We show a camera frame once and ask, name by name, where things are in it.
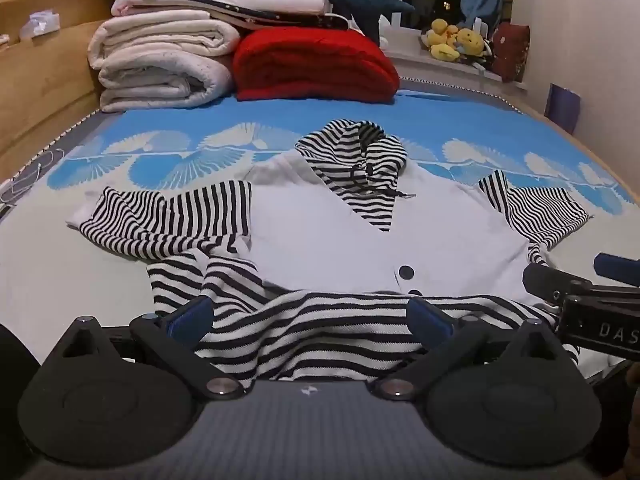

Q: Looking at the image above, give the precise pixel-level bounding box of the yellow duck plush toy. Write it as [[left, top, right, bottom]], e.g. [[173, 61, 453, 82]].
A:
[[456, 27, 487, 57], [427, 18, 462, 62]]

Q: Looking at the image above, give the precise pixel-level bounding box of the clear plastic tissue pack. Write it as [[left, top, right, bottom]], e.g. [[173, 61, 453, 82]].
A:
[[20, 8, 62, 41]]

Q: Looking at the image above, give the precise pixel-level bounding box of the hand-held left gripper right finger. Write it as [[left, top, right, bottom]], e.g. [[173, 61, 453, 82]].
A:
[[367, 297, 576, 402]]

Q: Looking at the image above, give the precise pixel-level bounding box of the wooden headboard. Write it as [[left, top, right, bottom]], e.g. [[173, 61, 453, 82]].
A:
[[0, 0, 126, 186]]

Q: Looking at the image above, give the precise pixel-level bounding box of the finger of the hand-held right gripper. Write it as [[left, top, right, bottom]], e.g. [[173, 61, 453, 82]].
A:
[[522, 262, 594, 307], [594, 253, 640, 289]]

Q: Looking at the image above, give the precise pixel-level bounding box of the purple box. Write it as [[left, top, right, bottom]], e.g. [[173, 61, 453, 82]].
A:
[[543, 83, 581, 134]]

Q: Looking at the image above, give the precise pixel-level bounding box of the dark dotted folded cloth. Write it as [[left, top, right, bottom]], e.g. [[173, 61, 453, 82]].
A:
[[192, 0, 351, 34]]

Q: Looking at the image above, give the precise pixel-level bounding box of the blue white printed bed sheet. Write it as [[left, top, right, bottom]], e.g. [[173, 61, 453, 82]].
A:
[[0, 87, 631, 391]]

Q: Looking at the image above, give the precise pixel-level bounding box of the red folded blanket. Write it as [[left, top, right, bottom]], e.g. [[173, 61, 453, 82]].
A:
[[232, 27, 401, 104]]

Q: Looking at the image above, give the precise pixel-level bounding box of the black white striped hooded top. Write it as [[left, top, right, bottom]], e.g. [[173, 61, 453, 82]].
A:
[[66, 119, 592, 383]]

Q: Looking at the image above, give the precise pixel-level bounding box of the dark teal shark plush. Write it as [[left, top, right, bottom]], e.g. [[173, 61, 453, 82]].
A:
[[205, 0, 417, 45]]

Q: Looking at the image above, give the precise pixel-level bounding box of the dark red bag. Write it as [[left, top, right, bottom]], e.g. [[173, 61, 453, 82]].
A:
[[492, 22, 532, 84]]

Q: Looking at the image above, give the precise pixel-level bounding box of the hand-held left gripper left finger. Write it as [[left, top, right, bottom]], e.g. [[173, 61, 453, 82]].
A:
[[64, 296, 247, 402]]

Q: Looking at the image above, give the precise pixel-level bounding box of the grey mattress with rope trim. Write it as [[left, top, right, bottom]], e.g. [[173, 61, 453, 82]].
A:
[[0, 115, 103, 223]]

